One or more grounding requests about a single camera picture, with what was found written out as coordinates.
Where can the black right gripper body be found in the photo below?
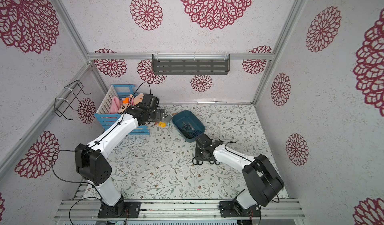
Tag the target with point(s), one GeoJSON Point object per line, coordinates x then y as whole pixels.
{"type": "Point", "coordinates": [202, 154]}

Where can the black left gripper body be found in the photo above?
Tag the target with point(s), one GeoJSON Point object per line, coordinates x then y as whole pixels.
{"type": "Point", "coordinates": [156, 115]}

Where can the blue handled scissors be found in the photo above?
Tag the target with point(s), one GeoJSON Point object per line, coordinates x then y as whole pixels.
{"type": "Point", "coordinates": [189, 131]}

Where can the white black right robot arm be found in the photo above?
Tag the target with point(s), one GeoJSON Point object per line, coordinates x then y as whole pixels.
{"type": "Point", "coordinates": [262, 179]}

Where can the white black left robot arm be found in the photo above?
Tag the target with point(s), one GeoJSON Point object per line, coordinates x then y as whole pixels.
{"type": "Point", "coordinates": [91, 159]}

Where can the teal plastic storage box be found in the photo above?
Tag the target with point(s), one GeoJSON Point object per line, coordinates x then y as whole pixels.
{"type": "Point", "coordinates": [187, 116]}

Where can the rear pink pig plush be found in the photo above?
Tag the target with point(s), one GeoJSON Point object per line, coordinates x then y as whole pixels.
{"type": "Point", "coordinates": [133, 100]}

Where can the pink pig plush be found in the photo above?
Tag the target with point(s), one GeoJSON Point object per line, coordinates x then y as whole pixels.
{"type": "Point", "coordinates": [123, 108]}
{"type": "Point", "coordinates": [133, 100]}

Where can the front pink pig plush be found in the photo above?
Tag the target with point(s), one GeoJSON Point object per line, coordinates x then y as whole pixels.
{"type": "Point", "coordinates": [123, 108]}

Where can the pink fluffy plush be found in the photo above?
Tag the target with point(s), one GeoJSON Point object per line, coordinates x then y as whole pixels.
{"type": "Point", "coordinates": [115, 105]}

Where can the blue white slatted toy crate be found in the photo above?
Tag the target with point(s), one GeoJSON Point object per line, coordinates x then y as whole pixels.
{"type": "Point", "coordinates": [108, 112]}

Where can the grey wall shelf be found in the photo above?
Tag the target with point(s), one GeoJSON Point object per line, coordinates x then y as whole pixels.
{"type": "Point", "coordinates": [183, 67]}

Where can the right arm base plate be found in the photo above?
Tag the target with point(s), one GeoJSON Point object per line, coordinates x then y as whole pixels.
{"type": "Point", "coordinates": [232, 209]}

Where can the black wire wall rack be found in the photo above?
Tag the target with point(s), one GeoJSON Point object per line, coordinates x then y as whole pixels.
{"type": "Point", "coordinates": [61, 105]}

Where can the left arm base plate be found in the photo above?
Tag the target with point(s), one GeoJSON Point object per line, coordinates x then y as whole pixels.
{"type": "Point", "coordinates": [121, 209]}

